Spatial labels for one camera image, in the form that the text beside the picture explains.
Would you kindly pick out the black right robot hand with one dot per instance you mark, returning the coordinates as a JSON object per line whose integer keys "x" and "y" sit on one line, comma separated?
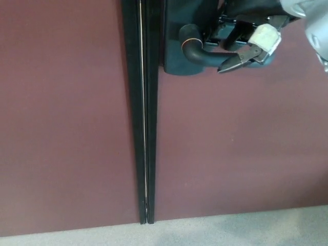
{"x": 251, "y": 7}

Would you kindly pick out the black door lock plate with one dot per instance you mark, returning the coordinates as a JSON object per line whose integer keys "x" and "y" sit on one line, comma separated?
{"x": 174, "y": 25}

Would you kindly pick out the maroon door leaf with lock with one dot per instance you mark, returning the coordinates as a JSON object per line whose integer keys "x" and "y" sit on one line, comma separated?
{"x": 230, "y": 141}

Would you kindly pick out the plain maroon door leaf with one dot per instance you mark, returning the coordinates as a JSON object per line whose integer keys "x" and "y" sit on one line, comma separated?
{"x": 64, "y": 115}

